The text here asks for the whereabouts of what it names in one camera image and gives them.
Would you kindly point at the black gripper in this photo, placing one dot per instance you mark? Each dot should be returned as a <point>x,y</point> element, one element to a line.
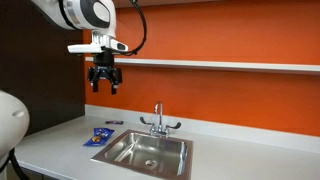
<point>104,68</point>

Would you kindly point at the blue dorito chip bag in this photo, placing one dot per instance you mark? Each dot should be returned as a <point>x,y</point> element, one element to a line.
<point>99,136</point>

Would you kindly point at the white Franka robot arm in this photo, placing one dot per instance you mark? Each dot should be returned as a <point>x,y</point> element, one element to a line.
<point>83,13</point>

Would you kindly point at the stainless steel sink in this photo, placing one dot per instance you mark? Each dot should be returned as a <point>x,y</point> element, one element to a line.
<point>146,153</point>

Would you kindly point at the dark brown tall panel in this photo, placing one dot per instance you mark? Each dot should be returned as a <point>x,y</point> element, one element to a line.
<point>40,83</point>

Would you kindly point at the white counter backsplash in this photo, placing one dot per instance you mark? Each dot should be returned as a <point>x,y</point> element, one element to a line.
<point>233,131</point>

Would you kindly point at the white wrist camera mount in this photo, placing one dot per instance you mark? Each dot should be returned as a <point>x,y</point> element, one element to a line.
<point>100,47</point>

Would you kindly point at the high wall shelf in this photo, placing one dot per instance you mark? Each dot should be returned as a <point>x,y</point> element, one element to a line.
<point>160,2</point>

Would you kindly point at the white wall shelf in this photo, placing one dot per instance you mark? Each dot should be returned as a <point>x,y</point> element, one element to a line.
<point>206,64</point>

